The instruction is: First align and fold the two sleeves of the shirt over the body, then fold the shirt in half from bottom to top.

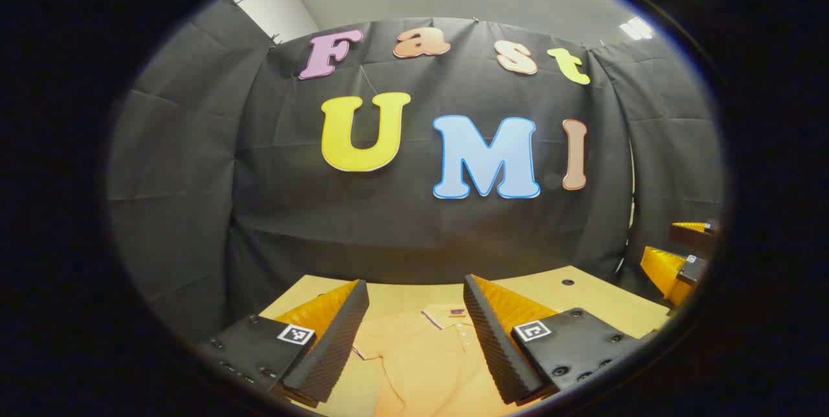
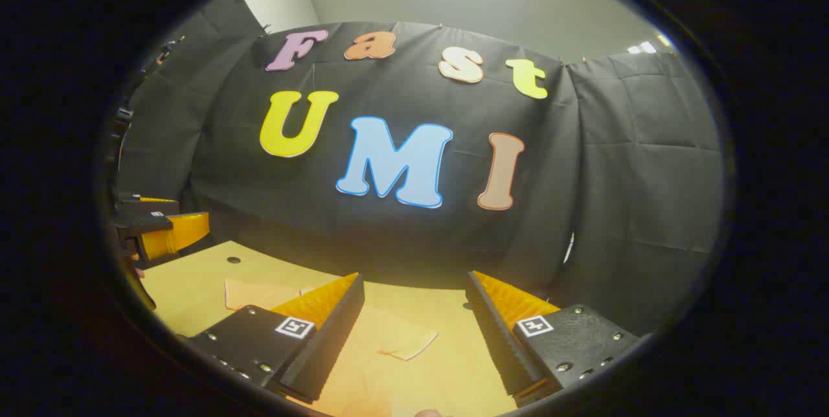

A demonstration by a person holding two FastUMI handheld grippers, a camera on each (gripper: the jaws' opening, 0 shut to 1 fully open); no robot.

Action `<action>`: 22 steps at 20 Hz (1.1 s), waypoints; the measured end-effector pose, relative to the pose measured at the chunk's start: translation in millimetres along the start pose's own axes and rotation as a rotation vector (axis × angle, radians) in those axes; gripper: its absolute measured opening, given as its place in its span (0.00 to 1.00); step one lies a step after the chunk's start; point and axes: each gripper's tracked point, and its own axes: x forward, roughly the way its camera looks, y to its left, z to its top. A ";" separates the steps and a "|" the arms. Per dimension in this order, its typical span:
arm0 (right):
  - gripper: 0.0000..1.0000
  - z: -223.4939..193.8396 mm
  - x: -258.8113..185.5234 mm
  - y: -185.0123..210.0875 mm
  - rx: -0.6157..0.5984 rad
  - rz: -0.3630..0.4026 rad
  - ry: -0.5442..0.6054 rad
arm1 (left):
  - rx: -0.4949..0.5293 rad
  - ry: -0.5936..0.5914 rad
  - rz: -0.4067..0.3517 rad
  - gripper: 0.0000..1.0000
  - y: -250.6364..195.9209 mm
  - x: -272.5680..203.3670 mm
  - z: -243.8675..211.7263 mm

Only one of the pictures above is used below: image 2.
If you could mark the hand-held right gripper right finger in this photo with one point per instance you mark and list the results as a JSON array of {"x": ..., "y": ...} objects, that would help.
[{"x": 495, "y": 333}]

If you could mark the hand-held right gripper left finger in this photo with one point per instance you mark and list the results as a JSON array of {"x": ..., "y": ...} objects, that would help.
[{"x": 337, "y": 333}]

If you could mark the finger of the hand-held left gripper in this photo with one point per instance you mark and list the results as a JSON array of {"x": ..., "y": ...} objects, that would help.
[
  {"x": 171, "y": 232},
  {"x": 146, "y": 204}
]

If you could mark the orange T-shirt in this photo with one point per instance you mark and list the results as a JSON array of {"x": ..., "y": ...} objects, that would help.
[{"x": 395, "y": 336}]

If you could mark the black backdrop cloth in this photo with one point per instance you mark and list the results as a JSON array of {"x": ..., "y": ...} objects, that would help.
[{"x": 615, "y": 164}]

